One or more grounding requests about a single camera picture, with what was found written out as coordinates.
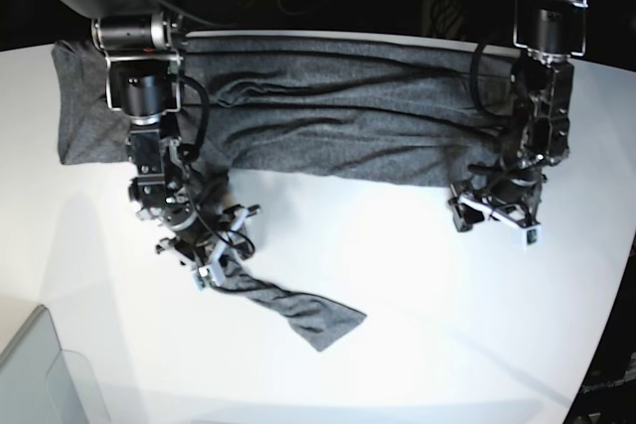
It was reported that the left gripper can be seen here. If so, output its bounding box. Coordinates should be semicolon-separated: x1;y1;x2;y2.
448;164;544;233

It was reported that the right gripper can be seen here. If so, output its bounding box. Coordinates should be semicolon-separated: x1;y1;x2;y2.
155;205;260;277

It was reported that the grey t-shirt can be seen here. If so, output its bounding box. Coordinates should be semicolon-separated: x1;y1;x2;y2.
52;39;515;352

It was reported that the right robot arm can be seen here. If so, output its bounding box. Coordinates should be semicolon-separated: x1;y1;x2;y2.
60;0;258;287

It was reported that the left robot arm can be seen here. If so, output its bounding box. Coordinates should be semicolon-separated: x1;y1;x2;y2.
448;0;588;245

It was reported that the translucent grey tray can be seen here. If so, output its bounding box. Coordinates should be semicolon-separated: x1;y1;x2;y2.
1;305;112;424

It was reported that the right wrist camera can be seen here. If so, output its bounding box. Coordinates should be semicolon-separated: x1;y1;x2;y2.
193;266;226;290

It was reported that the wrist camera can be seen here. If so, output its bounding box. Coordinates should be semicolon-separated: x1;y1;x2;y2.
513;223;542;249
193;266;226;290

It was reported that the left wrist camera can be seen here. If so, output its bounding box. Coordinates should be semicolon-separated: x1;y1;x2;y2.
513;223;542;249

